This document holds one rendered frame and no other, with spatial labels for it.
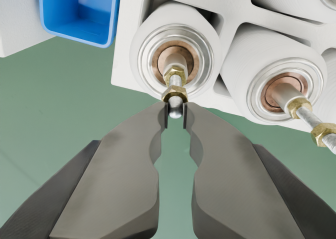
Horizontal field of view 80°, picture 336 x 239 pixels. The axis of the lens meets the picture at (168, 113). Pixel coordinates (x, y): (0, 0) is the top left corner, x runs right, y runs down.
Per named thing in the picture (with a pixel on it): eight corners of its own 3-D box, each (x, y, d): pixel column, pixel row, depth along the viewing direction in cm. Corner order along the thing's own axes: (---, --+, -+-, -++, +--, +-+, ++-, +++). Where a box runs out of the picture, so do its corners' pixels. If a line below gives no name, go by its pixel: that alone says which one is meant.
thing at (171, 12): (141, 7, 34) (112, 24, 18) (198, -8, 32) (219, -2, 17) (155, 62, 39) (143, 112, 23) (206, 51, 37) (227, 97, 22)
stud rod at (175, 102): (181, 73, 19) (185, 117, 13) (171, 76, 19) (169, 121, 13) (179, 63, 18) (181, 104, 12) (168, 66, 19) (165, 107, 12)
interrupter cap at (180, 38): (127, 33, 19) (126, 34, 18) (208, 13, 18) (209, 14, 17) (149, 102, 23) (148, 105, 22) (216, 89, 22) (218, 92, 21)
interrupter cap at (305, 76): (239, 120, 24) (241, 123, 23) (253, 55, 20) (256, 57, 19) (304, 121, 24) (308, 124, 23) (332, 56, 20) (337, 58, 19)
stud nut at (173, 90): (190, 105, 15) (191, 111, 14) (167, 111, 15) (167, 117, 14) (183, 81, 14) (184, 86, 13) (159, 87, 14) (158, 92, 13)
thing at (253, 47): (208, 73, 39) (229, 128, 24) (214, 19, 34) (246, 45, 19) (258, 73, 39) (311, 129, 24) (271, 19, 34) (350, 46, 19)
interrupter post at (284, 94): (267, 101, 22) (280, 117, 20) (273, 80, 21) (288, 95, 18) (289, 101, 22) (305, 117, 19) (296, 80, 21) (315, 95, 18)
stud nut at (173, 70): (187, 84, 18) (188, 88, 17) (169, 88, 18) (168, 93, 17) (182, 63, 17) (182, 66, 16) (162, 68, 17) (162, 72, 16)
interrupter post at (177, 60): (160, 54, 20) (158, 65, 17) (184, 48, 20) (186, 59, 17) (166, 76, 21) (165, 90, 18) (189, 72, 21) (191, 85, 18)
